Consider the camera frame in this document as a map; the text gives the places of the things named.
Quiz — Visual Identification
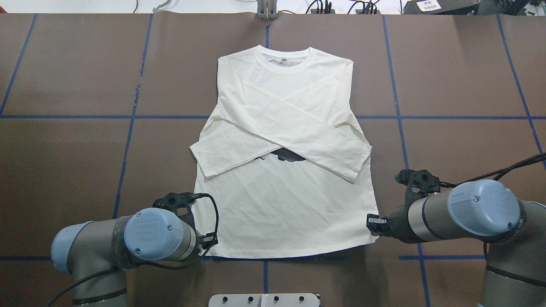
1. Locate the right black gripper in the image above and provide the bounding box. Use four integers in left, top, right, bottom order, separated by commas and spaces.
366, 210, 411, 242

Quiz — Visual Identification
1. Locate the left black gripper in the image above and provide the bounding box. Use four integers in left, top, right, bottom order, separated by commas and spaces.
188, 226, 218, 256

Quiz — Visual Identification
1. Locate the cream long-sleeve shirt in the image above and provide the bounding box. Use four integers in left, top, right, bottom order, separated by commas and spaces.
190, 45, 378, 259

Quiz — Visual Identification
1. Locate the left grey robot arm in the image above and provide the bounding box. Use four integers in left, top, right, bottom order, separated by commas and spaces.
47, 208, 217, 307

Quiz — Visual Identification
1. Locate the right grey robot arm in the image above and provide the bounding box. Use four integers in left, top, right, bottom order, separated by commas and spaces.
366, 180, 546, 307

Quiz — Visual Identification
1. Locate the white mounting column with base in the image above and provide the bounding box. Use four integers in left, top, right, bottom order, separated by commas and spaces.
207, 293, 322, 307

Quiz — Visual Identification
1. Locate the black connector block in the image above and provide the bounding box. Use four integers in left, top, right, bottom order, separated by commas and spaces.
347, 0, 380, 15
305, 0, 333, 15

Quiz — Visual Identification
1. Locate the black box with label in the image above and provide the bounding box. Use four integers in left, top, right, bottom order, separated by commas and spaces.
402, 0, 480, 15

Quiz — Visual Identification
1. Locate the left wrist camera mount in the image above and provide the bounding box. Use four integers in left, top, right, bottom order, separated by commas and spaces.
152, 192, 200, 229

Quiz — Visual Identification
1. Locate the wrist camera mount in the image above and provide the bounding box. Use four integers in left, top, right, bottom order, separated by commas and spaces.
395, 169, 441, 209
152, 192, 200, 229

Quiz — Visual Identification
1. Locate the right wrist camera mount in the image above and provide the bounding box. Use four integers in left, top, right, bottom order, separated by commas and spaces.
395, 169, 441, 209

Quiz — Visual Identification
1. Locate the aluminium frame post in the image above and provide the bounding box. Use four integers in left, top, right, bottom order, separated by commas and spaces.
257, 0, 278, 20

